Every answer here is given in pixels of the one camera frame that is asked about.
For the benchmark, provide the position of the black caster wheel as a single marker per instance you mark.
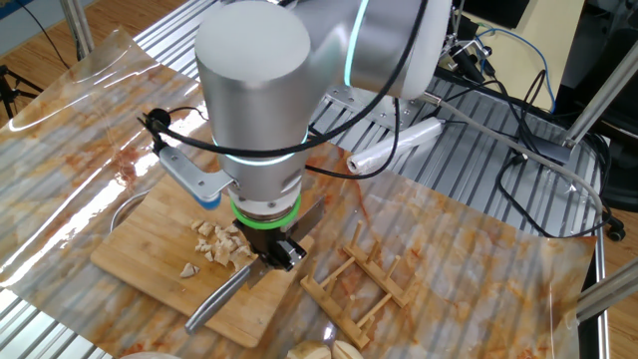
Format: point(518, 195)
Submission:
point(616, 232)

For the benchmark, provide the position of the black tripod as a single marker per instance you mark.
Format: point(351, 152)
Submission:
point(4, 85)

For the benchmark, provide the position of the black and silver clamp stand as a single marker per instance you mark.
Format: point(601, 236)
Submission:
point(473, 62)

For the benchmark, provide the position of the beige panel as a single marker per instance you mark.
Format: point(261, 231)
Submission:
point(523, 75)

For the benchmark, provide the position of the wooden peg dish rack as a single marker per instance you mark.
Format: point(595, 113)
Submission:
point(379, 278)

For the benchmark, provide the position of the steel cleaver knife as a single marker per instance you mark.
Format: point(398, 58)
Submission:
point(214, 304)

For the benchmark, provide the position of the black office chair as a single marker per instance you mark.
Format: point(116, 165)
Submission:
point(623, 164)

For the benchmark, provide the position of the aluminium frame post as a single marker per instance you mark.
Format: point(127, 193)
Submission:
point(79, 25)
point(598, 100)
point(608, 291)

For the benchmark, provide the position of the bamboo cutting board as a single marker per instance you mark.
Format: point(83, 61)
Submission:
point(149, 269)

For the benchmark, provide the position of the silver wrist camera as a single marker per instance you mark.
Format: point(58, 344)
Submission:
point(194, 177)

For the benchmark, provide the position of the green ringed wrist flange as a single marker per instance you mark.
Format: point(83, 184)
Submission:
point(264, 222)

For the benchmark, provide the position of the grey post foot bracket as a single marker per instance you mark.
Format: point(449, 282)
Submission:
point(548, 149)

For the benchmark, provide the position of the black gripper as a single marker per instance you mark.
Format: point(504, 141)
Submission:
point(264, 239)

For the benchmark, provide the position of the clear plastic bag roll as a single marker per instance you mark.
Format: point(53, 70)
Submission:
point(418, 137)

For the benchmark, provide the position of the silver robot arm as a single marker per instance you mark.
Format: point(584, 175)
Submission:
point(259, 100)

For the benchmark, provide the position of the marble pattern plastic mat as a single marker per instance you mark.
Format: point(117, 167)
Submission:
point(448, 249)

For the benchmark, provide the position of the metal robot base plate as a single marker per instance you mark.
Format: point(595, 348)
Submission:
point(379, 107)

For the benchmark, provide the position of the black equipment box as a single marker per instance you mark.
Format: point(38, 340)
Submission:
point(503, 12)

